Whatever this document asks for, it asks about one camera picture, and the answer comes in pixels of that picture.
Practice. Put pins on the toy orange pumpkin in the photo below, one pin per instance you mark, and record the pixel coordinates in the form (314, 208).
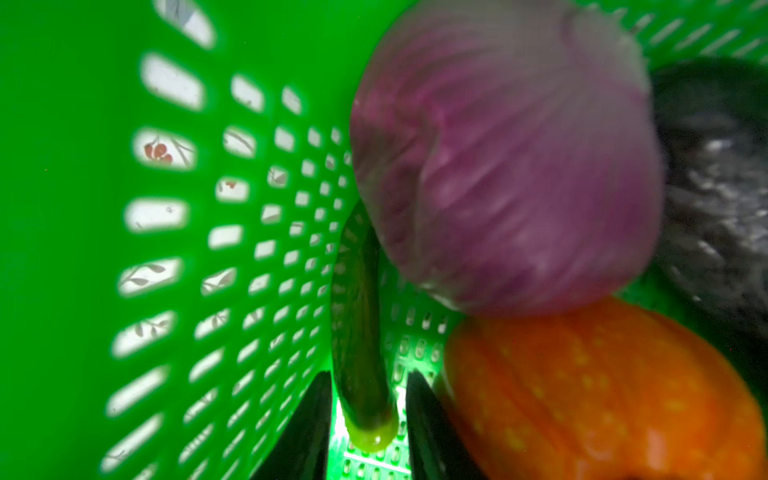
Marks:
(610, 391)

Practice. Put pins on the toy dark eggplant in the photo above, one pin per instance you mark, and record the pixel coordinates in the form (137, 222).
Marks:
(711, 118)

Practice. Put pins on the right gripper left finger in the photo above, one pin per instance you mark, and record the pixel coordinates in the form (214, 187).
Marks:
(301, 453)

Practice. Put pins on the toy green chili pepper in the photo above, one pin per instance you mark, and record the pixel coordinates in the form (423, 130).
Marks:
(359, 369)

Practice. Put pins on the green plastic basket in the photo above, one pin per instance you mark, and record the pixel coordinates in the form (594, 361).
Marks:
(175, 179)

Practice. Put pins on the toy purple onion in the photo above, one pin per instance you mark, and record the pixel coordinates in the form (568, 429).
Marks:
(506, 154)

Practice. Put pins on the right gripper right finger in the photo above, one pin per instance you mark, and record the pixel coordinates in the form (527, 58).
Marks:
(435, 449)

